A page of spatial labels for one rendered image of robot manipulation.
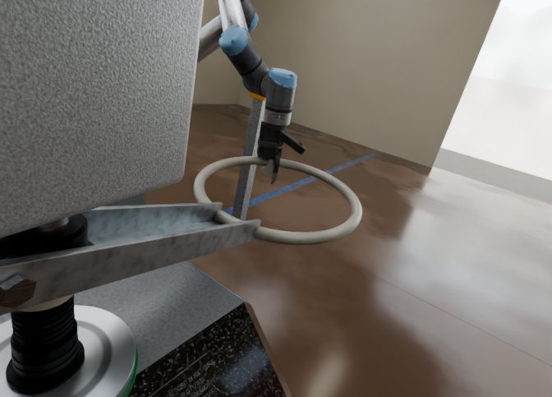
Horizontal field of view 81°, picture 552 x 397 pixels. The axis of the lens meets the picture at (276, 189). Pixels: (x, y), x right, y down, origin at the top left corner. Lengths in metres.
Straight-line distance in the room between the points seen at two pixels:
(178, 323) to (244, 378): 0.16
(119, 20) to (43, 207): 0.15
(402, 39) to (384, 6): 0.71
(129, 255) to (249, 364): 0.34
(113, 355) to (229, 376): 0.21
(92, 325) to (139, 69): 0.41
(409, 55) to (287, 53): 2.62
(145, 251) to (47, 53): 0.28
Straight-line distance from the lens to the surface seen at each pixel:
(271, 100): 1.07
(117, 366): 0.55
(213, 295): 0.69
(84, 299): 0.69
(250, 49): 1.10
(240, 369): 0.67
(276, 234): 0.74
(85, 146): 0.29
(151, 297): 0.68
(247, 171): 2.26
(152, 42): 0.31
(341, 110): 7.20
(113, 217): 0.56
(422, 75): 6.82
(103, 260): 0.42
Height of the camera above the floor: 1.26
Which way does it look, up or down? 21 degrees down
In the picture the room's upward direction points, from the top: 13 degrees clockwise
